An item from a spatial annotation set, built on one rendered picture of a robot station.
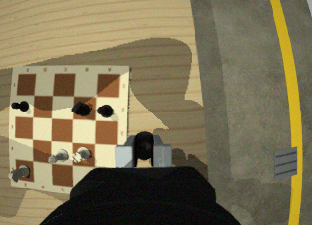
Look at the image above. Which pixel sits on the chessboard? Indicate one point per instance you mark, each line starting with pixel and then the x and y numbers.
pixel 49 124

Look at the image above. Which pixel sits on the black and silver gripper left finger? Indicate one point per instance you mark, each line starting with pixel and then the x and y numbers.
pixel 125 153

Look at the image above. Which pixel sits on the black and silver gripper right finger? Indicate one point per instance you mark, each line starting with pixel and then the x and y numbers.
pixel 161 154

